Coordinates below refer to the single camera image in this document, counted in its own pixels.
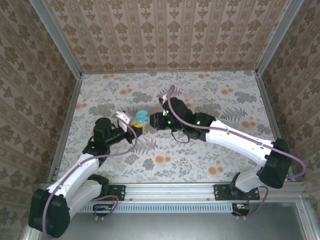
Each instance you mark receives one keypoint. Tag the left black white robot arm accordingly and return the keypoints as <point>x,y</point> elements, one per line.
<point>75,177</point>

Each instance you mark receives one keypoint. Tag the aluminium corner post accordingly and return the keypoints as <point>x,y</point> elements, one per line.
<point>57,37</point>
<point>277,37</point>

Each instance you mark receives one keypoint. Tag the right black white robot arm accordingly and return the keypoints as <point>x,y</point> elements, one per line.
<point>237,140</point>

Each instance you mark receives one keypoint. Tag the grey sheet metal panel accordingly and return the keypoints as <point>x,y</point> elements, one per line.
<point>162,227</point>

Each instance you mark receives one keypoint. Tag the floral patterned table cover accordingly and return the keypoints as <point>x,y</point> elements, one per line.
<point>175,162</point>

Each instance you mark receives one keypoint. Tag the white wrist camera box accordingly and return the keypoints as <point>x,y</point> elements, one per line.
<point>164,98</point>
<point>122,116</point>

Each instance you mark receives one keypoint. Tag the aluminium table side rail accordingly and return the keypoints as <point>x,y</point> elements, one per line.
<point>275,125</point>
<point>65,127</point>

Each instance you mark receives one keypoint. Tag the aluminium frame cross rail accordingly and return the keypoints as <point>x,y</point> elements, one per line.
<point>170,191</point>

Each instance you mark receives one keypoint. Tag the blue earbud charging case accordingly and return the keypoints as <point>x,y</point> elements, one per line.
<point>141,115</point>

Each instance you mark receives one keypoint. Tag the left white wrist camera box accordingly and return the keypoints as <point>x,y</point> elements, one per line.
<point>122,116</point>

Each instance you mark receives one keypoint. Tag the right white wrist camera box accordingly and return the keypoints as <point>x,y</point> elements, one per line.
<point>164,98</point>

